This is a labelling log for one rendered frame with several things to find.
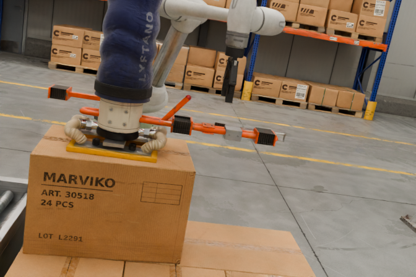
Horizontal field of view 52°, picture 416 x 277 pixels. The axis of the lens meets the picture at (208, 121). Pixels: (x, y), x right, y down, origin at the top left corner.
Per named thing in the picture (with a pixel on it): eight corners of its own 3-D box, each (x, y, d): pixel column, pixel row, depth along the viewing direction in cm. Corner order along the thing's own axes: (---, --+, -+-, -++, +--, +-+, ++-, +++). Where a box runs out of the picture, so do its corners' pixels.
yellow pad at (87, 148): (65, 151, 160) (66, 138, 159) (71, 143, 170) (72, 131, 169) (156, 163, 164) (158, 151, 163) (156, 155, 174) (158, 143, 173)
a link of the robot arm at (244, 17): (238, 33, 163) (261, 36, 171) (245, -10, 159) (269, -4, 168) (219, 29, 171) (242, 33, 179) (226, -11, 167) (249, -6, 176)
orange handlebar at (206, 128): (49, 111, 167) (50, 102, 167) (67, 96, 197) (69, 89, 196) (278, 144, 179) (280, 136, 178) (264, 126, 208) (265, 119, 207)
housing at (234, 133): (224, 140, 176) (226, 129, 175) (222, 135, 182) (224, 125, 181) (241, 141, 177) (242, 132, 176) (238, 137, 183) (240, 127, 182)
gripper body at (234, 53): (225, 44, 175) (221, 67, 177) (227, 46, 167) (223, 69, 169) (242, 47, 176) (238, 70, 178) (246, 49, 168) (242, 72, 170)
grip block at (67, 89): (47, 98, 191) (48, 87, 189) (52, 94, 199) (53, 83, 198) (67, 101, 192) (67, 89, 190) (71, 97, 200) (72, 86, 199)
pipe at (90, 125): (67, 140, 161) (69, 126, 160) (81, 123, 185) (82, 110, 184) (157, 153, 165) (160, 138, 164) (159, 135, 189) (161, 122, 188)
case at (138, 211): (21, 253, 161) (30, 153, 152) (44, 206, 199) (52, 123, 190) (179, 264, 172) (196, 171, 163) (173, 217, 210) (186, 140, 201)
